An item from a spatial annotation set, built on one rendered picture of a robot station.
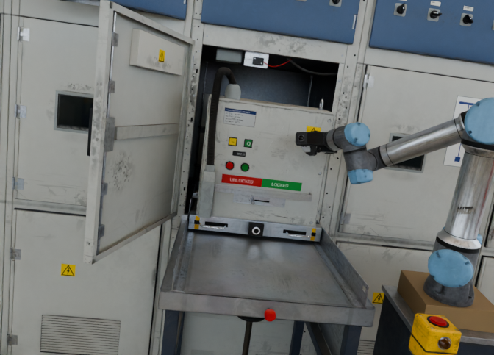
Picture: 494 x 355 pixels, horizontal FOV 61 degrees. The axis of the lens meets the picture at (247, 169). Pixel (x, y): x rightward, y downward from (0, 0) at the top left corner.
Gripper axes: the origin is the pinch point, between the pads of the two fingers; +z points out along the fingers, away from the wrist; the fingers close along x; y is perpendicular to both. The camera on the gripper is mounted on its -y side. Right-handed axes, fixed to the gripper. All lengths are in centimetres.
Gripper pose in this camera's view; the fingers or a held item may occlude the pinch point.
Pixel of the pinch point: (302, 145)
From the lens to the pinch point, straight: 162.7
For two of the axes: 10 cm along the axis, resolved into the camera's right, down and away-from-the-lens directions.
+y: 9.4, 0.6, 3.4
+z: -3.5, 0.6, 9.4
